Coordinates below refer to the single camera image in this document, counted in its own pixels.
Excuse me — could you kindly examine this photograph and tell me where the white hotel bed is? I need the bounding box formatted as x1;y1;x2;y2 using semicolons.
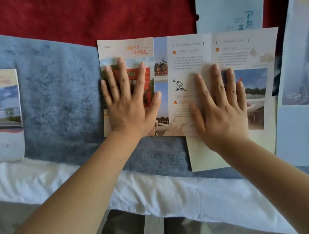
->
0;156;303;234

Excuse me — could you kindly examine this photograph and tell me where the red monument cover brochure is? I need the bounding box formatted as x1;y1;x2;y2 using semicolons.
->
91;16;278;148

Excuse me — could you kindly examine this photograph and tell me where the person's left forearm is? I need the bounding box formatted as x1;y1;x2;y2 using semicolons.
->
13;124;143;234

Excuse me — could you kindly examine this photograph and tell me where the red and blue bed runner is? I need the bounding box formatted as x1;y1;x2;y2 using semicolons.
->
0;0;309;186

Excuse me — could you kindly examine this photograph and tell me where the person's right hand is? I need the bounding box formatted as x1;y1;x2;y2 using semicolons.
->
186;61;253;154

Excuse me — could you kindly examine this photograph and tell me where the person's left hand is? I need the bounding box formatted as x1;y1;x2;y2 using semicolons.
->
97;56;164;142

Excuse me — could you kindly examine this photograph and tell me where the pale blue painted brochure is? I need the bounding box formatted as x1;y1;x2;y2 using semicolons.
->
274;0;309;167

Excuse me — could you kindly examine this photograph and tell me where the pale green leaflet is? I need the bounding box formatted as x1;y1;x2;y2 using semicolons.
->
184;89;279;178

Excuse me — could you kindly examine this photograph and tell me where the person's right forearm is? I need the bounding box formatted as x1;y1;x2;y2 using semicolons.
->
207;136;309;234

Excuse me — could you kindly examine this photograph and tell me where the light blue calligraphy brochure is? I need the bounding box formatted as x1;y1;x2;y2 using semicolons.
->
192;0;264;38

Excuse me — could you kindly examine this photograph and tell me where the brown jar cover brochure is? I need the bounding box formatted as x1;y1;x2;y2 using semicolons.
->
0;68;30;165

